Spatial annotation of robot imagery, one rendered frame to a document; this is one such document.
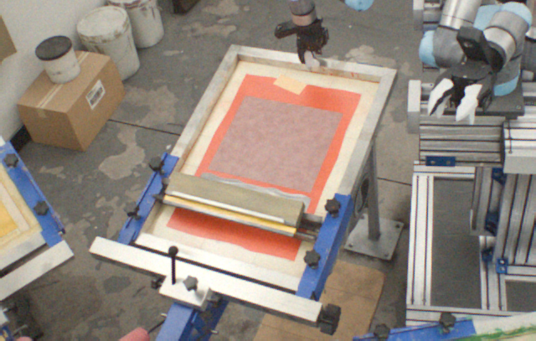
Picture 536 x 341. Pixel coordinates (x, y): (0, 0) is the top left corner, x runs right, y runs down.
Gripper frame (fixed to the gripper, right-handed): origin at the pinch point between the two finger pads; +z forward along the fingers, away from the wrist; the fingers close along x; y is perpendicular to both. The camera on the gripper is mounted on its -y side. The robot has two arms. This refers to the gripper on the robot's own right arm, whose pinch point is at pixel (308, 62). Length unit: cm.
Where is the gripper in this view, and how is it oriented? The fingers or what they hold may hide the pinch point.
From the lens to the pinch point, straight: 224.0
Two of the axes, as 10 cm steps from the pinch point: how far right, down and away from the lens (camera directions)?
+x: 3.7, -8.0, 4.7
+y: 9.1, 2.0, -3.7
